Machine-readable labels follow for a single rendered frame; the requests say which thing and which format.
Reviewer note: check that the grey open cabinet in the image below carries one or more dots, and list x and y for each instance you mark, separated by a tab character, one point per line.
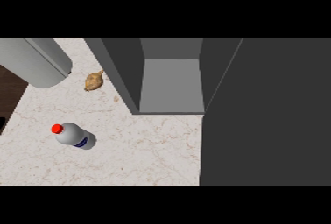
172	84

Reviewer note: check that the red-capped white water bottle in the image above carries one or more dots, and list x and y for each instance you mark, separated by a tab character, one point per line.
70	136

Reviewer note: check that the dark grey cabinet door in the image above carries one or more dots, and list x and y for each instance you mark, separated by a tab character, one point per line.
271	116

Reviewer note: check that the pale grey rounded appliance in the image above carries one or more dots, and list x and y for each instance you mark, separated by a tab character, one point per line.
33	59

